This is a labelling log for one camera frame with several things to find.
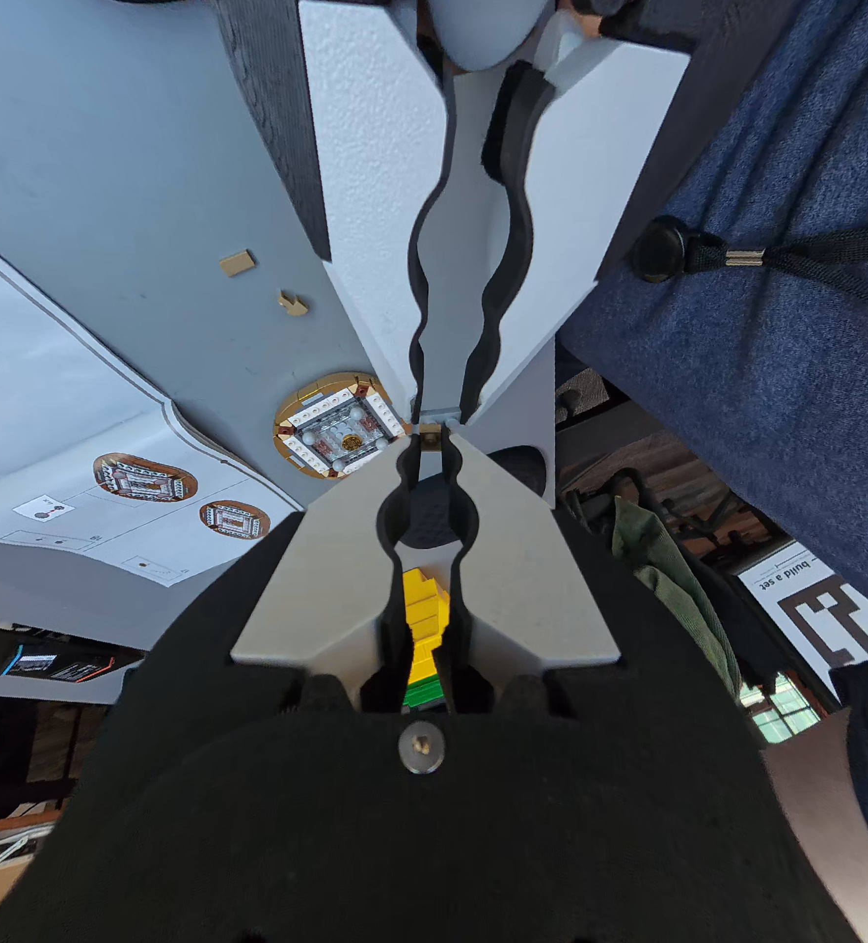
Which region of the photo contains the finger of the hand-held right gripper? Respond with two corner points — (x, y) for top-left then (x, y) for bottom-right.
(461, 40), (694, 425)
(298, 0), (456, 417)

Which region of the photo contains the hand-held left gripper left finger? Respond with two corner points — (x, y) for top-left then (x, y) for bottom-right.
(230, 435), (422, 714)

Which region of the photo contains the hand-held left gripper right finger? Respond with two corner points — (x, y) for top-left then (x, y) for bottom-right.
(440, 431), (621, 716)

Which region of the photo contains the round gold lego model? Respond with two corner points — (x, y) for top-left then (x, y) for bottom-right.
(273, 372), (413, 480)

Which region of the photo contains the person's right hand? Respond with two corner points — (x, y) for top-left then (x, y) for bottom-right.
(555, 0), (600, 39)

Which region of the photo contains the black badge reel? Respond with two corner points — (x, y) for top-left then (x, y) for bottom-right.
(630, 216), (691, 285)

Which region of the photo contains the white sign board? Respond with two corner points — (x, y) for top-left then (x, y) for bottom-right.
(736, 541), (868, 701)

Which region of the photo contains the black product box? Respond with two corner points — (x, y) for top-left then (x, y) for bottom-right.
(1, 642), (116, 685)

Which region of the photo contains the person's blue sweater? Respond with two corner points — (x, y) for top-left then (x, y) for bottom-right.
(555, 0), (868, 911)

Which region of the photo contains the open instruction booklet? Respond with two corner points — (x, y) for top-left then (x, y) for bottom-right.
(0, 224), (308, 589)

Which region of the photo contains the white stand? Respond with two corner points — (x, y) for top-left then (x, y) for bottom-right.
(0, 814), (58, 876)

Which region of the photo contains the black lanyard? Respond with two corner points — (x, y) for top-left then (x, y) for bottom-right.
(688, 224), (868, 321)

